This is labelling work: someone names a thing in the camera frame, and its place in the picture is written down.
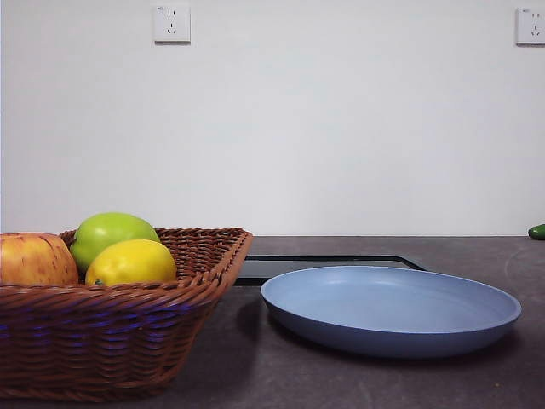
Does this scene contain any white wall socket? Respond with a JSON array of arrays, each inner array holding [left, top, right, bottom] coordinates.
[[515, 7, 545, 47], [153, 3, 192, 45]]

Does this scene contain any green apple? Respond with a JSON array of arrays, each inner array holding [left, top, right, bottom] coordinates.
[[69, 211, 162, 274]]

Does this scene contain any yellow lemon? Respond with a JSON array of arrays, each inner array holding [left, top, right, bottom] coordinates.
[[84, 239, 178, 287]]

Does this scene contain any black flat tray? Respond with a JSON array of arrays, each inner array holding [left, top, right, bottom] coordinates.
[[233, 254, 427, 286]]

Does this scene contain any red apple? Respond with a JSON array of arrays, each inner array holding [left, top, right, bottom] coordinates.
[[0, 232, 80, 287]]

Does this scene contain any brown wicker basket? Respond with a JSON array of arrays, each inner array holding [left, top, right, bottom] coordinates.
[[0, 227, 255, 401]]

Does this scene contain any blue plate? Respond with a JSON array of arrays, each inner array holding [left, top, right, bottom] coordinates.
[[260, 265, 523, 359]]

